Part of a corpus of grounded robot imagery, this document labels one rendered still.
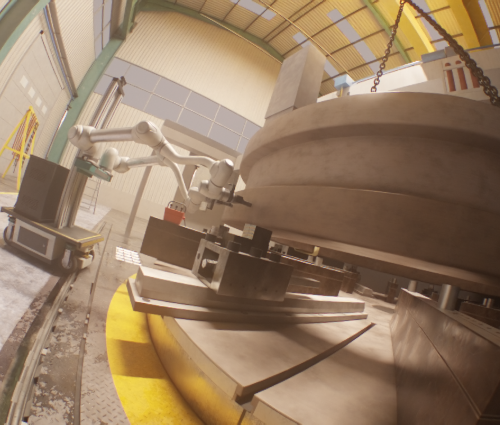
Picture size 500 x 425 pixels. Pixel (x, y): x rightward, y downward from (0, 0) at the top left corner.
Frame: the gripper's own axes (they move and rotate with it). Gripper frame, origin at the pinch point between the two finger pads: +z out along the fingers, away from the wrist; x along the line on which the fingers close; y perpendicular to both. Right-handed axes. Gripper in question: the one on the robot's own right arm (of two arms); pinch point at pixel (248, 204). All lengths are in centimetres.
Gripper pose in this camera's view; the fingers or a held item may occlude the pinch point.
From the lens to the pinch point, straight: 170.1
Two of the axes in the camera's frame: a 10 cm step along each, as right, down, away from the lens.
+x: 4.8, 0.4, -8.8
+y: -2.9, 9.5, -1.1
